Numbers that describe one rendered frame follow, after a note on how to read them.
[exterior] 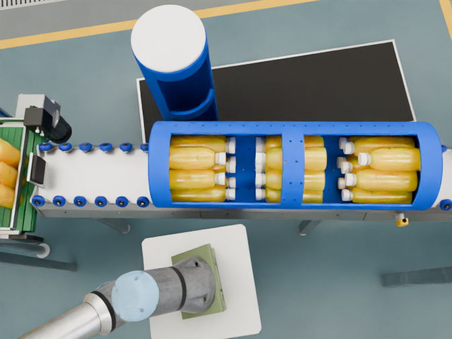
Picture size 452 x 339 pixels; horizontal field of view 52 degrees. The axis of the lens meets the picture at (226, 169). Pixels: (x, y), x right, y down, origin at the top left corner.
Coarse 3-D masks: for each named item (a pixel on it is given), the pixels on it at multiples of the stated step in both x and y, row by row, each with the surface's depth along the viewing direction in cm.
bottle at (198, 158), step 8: (176, 152) 142; (184, 152) 142; (192, 152) 142; (200, 152) 142; (208, 152) 142; (176, 160) 142; (184, 160) 142; (192, 160) 142; (200, 160) 142; (208, 160) 142; (216, 160) 143; (176, 168) 144; (184, 168) 144; (192, 168) 144; (200, 168) 143; (208, 168) 144
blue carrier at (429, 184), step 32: (160, 128) 144; (192, 128) 143; (224, 128) 143; (256, 128) 143; (288, 128) 142; (320, 128) 142; (352, 128) 142; (384, 128) 141; (416, 128) 141; (160, 160) 138; (288, 160) 137; (160, 192) 141; (288, 192) 140; (416, 192) 153
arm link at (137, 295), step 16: (128, 272) 115; (144, 272) 114; (160, 272) 116; (128, 288) 112; (144, 288) 110; (160, 288) 113; (176, 288) 116; (112, 304) 115; (128, 304) 111; (144, 304) 109; (160, 304) 112; (176, 304) 116; (128, 320) 111
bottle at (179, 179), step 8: (176, 176) 145; (184, 176) 145; (192, 176) 145; (200, 176) 145; (208, 176) 145; (216, 176) 147; (176, 184) 146; (184, 184) 146; (192, 184) 146; (200, 184) 145; (208, 184) 146
